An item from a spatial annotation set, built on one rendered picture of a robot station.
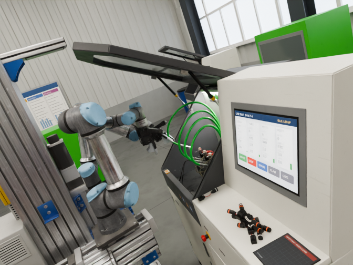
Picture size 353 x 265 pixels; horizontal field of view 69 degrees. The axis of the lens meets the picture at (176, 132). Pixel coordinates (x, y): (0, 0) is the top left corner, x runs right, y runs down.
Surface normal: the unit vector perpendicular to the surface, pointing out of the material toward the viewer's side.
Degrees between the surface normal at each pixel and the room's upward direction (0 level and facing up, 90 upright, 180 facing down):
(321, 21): 90
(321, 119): 76
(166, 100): 90
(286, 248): 0
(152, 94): 90
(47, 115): 90
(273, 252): 0
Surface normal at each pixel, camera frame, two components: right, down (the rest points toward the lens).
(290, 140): -0.94, 0.17
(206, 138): 0.32, 0.16
